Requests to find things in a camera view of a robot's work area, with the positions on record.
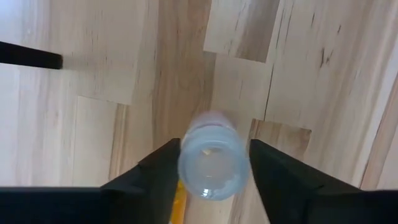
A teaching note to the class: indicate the small clear pill bottle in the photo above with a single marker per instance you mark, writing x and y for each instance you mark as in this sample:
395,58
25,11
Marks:
214,161

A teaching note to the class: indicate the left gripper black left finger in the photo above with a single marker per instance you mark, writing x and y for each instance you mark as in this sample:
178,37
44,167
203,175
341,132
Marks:
149,193

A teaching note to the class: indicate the wooden shelf black metal legs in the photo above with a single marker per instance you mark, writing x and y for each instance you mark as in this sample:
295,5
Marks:
31,56

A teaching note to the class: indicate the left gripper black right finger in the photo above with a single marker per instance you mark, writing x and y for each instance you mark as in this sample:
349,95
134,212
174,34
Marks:
295,196

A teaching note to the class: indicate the amber pill bottle white cap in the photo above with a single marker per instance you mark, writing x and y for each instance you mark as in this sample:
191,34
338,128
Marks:
179,205

